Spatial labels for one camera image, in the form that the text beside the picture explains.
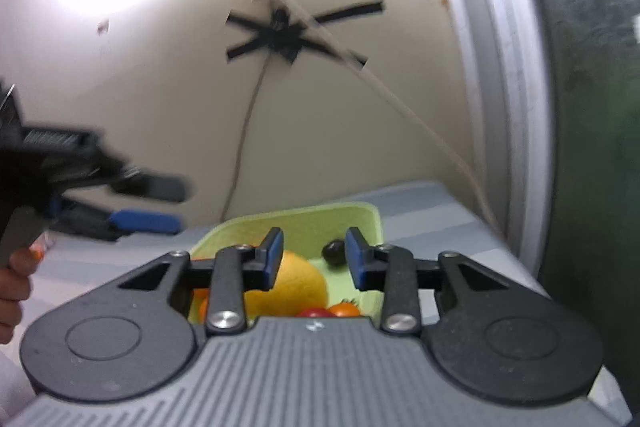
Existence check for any person's left hand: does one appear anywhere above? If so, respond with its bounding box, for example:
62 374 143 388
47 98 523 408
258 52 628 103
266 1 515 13
0 248 34 344

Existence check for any light green tray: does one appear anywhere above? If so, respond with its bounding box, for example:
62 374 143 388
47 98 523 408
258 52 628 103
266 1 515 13
188 202 385 324

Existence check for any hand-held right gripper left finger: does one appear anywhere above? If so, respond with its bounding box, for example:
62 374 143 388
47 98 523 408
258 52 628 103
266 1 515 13
117 227 285 335

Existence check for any yellow grapefruit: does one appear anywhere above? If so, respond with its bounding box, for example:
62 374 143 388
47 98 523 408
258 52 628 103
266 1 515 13
242 250 330 319

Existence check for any grey cable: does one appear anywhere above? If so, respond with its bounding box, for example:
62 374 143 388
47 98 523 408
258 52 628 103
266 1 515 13
219 53 273 224

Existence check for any small orange fruit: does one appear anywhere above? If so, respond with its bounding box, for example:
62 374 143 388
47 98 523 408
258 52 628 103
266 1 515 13
192 288 211 324

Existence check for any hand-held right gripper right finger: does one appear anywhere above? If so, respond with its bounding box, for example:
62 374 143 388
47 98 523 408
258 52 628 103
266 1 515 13
346 227 502 334

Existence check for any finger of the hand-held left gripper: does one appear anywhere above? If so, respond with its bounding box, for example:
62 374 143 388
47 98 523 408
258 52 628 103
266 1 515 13
107 166 195 204
59 199 184 242

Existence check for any white cable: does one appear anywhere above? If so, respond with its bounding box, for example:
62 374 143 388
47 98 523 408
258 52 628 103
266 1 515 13
239 0 507 235

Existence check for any white door frame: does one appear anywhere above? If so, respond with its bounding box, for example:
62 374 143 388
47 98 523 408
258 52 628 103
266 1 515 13
434 0 557 280

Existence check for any dark green door panel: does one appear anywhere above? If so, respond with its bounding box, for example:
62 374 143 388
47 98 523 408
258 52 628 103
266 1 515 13
504 0 640 413

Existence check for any black taped wall device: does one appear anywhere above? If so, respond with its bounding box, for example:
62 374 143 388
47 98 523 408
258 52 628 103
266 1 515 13
224 0 386 66

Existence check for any dark olive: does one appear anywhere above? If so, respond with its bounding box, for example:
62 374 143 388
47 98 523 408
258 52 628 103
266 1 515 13
320 240 349 267

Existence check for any orange cherry tomato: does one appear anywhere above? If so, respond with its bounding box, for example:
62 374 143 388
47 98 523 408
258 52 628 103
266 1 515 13
327 299 362 319

